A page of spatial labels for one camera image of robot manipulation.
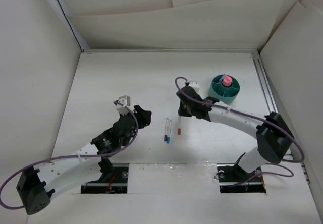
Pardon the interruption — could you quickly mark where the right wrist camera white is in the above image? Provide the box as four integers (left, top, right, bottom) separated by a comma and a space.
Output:
186, 81, 200, 94

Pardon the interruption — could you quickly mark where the blue translucent stapler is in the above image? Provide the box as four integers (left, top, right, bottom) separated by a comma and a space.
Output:
219, 74, 226, 83

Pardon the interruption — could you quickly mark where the pink cap glue bottle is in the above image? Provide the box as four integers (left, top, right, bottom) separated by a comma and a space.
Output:
222, 76, 233, 87

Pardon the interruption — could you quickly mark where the aluminium rail right side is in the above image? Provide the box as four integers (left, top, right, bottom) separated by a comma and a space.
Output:
251, 50, 278, 112

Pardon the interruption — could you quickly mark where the blue cap white marker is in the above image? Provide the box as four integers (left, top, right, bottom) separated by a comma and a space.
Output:
166, 120, 172, 144

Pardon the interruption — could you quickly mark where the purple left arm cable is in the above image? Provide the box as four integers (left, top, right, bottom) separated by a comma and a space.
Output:
0, 101, 139, 211

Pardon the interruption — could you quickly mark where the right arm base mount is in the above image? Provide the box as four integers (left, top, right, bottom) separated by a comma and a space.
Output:
214, 163, 266, 194

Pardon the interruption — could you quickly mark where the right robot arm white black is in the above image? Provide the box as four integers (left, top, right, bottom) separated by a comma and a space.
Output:
176, 85, 294, 182

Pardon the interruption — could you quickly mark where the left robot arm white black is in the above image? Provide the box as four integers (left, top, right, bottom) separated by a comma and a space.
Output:
16, 105, 152, 215

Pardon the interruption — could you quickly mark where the red cap white marker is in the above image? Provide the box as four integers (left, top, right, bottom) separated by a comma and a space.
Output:
177, 116, 181, 135

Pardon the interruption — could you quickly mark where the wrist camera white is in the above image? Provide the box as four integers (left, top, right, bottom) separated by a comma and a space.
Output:
186, 81, 200, 94
114, 95, 131, 116

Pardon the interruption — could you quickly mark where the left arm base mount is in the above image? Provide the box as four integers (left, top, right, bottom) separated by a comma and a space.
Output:
80, 158, 129, 194

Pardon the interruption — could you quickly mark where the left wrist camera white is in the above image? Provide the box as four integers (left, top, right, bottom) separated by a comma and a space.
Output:
114, 95, 131, 116

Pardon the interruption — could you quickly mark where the purple cap white marker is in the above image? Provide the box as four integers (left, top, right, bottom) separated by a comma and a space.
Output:
164, 118, 169, 142

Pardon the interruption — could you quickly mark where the teal round divided container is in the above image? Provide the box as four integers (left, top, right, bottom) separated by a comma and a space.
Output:
208, 74, 240, 104

